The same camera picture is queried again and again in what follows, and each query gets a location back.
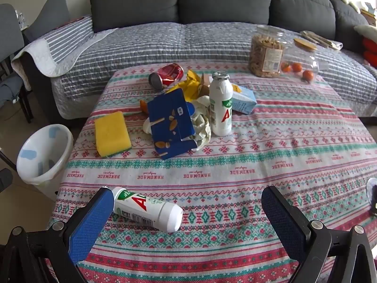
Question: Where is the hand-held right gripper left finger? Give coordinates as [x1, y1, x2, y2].
[0, 187, 115, 283]

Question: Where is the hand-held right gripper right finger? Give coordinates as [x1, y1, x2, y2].
[261, 186, 377, 283]

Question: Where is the white capless plastic bottle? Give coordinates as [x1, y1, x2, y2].
[113, 187, 184, 233]

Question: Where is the white trash bin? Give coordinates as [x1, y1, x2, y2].
[16, 124, 74, 196]

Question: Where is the white wrapper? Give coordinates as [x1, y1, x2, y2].
[143, 96, 213, 148]

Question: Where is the patterned tablecloth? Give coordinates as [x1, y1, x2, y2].
[49, 62, 377, 283]

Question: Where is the black round object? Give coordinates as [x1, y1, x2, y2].
[365, 178, 377, 216]

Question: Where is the yellow sponge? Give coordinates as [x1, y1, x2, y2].
[94, 111, 132, 158]

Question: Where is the light blue small carton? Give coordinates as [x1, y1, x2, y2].
[231, 84, 257, 115]

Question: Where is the white bottle with silver cap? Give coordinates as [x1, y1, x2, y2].
[209, 71, 234, 137]

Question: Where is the torn blue carton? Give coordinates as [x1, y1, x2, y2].
[147, 88, 198, 160]

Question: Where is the yellow wrapper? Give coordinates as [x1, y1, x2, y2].
[166, 70, 207, 101]

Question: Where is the clear jar with bamboo lid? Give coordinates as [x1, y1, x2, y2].
[280, 38, 320, 83]

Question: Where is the clear jar of snacks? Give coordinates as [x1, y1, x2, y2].
[248, 25, 287, 79]

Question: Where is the dented red can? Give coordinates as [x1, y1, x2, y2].
[148, 63, 184, 90]

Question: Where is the beige flat booklet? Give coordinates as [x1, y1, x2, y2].
[300, 30, 344, 50]

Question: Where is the red pillow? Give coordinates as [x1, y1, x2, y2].
[362, 37, 377, 61]

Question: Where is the grey striped quilt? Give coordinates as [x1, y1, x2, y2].
[12, 15, 377, 118]

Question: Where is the white pillow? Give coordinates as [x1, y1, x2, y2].
[353, 25, 377, 40]

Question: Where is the dark grey sofa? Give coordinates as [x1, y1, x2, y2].
[89, 0, 372, 40]

